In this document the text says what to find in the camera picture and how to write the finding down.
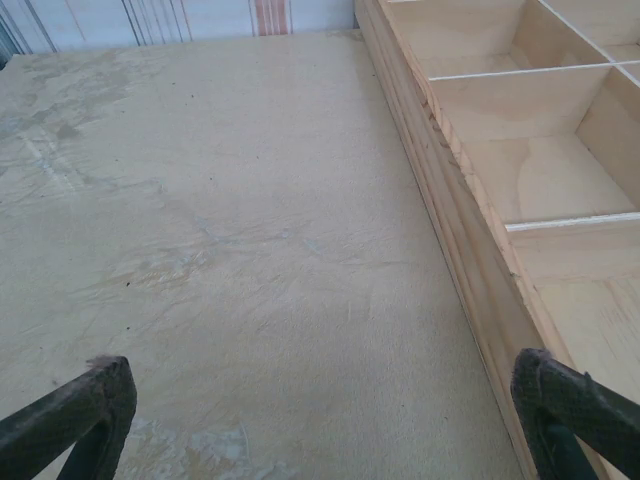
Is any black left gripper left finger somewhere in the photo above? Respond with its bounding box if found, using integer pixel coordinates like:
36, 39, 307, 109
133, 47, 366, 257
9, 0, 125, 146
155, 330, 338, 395
0, 354, 138, 480

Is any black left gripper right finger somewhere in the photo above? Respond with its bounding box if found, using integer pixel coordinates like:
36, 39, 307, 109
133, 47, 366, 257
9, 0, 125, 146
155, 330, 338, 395
509, 348, 640, 480

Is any wooden compartment tray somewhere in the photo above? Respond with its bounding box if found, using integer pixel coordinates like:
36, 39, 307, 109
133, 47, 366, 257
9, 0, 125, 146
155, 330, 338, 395
353, 0, 640, 480

